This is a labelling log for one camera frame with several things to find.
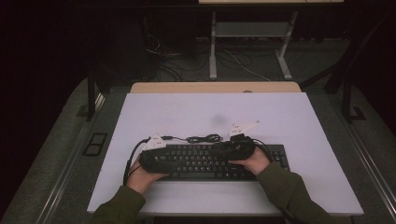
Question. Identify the metal floor rail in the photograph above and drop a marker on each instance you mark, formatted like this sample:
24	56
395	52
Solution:
67	168
367	158

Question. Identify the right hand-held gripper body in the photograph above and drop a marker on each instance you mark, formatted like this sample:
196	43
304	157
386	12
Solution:
243	149

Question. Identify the white table cover board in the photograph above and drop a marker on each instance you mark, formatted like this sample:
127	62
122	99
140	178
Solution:
218	109

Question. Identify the black floor socket frame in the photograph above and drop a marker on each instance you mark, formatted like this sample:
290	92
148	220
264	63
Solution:
95	144

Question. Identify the white metal frame desk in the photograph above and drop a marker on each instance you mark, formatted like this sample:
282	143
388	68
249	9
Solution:
249	29

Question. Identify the person's left hand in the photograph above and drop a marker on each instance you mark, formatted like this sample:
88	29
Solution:
141	180

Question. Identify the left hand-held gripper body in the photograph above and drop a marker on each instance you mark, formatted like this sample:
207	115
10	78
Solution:
152	161

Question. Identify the black metal stand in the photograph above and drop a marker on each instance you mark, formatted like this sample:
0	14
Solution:
91	99
347	99

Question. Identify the black computer keyboard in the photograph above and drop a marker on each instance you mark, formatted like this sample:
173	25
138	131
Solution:
199	161

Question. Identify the person's right hand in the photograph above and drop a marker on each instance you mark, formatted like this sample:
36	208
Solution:
257	163

